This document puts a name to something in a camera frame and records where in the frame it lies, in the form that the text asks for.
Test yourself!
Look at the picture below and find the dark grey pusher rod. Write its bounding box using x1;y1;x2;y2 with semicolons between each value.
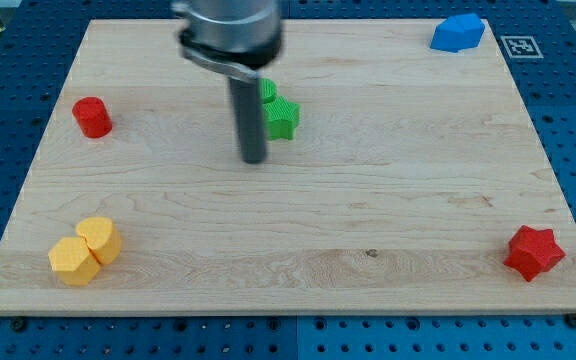
228;78;267;164

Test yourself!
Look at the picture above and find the green star block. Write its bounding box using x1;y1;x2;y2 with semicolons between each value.
263;96;300;140

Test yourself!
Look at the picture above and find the red star block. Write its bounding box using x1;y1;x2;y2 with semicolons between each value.
504;225;566;282

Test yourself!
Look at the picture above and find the green cylinder block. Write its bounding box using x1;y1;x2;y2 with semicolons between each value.
259;78;277;104

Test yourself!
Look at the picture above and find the red cylinder block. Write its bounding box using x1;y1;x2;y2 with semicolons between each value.
72;97;113;138

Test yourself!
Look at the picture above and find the wooden board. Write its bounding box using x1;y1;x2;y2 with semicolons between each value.
0;19;576;317

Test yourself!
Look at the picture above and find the blue pentagon block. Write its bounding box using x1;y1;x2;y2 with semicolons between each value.
430;13;485;53

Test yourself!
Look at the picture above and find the yellow hexagon block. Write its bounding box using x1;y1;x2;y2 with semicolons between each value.
48;236;101;286

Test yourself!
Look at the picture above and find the white fiducial marker tag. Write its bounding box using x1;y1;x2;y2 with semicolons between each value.
501;35;543;59

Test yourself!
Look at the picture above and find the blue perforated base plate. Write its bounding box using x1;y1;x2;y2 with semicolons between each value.
0;0;576;359

